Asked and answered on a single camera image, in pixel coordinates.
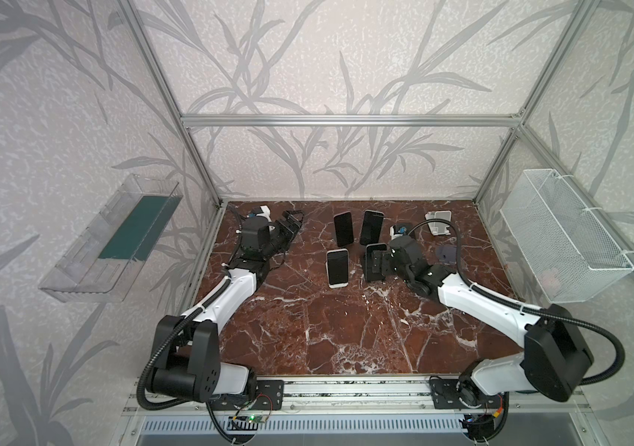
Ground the white framed phone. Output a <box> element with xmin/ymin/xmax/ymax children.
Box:
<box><xmin>326</xmin><ymin>248</ymin><xmax>350</xmax><ymax>289</ymax></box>

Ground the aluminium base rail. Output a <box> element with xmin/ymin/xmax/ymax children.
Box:
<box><xmin>124</xmin><ymin>375</ymin><xmax>591</xmax><ymax>416</ymax></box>

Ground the green circuit board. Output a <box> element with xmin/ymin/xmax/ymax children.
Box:
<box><xmin>231</xmin><ymin>414</ymin><xmax>271</xmax><ymax>429</ymax></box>

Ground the grey round phone stand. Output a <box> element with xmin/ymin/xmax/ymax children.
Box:
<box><xmin>436</xmin><ymin>245</ymin><xmax>457</xmax><ymax>265</ymax></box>

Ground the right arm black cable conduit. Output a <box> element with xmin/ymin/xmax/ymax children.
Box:
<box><xmin>405</xmin><ymin>218</ymin><xmax>627</xmax><ymax>387</ymax></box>

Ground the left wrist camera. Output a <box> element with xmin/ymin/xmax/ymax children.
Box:
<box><xmin>248</xmin><ymin>206</ymin><xmax>272</xmax><ymax>221</ymax></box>

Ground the black mounting plate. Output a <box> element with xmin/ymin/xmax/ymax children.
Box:
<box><xmin>428</xmin><ymin>375</ymin><xmax>502</xmax><ymax>412</ymax></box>
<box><xmin>246</xmin><ymin>379</ymin><xmax>285</xmax><ymax>411</ymax></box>

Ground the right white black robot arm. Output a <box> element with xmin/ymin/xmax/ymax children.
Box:
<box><xmin>363</xmin><ymin>236</ymin><xmax>593</xmax><ymax>406</ymax></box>

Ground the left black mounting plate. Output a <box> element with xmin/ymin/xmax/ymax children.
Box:
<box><xmin>246</xmin><ymin>379</ymin><xmax>285</xmax><ymax>411</ymax></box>

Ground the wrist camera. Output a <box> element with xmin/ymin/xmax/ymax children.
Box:
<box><xmin>248</xmin><ymin>206</ymin><xmax>272</xmax><ymax>221</ymax></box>
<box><xmin>389</xmin><ymin>222</ymin><xmax>414</xmax><ymax>240</ymax></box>

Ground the clear plastic wall bin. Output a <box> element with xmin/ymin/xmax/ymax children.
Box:
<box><xmin>38</xmin><ymin>174</ymin><xmax>183</xmax><ymax>303</ymax></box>

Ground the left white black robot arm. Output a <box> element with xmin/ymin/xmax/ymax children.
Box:
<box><xmin>136</xmin><ymin>206</ymin><xmax>304</xmax><ymax>411</ymax></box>

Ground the black phone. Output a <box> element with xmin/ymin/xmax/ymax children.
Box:
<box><xmin>363</xmin><ymin>243</ymin><xmax>391</xmax><ymax>282</ymax></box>
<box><xmin>360</xmin><ymin>210</ymin><xmax>385</xmax><ymax>246</ymax></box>
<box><xmin>333</xmin><ymin>212</ymin><xmax>354</xmax><ymax>247</ymax></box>

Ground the white phone stand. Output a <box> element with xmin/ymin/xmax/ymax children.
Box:
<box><xmin>425</xmin><ymin>210</ymin><xmax>452</xmax><ymax>236</ymax></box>

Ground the white wire mesh basket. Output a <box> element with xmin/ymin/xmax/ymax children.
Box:
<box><xmin>500</xmin><ymin>168</ymin><xmax>634</xmax><ymax>304</ymax></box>

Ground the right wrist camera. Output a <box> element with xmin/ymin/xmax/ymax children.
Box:
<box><xmin>389</xmin><ymin>222</ymin><xmax>414</xmax><ymax>240</ymax></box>

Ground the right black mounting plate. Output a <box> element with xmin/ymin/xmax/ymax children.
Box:
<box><xmin>428</xmin><ymin>375</ymin><xmax>502</xmax><ymax>412</ymax></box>

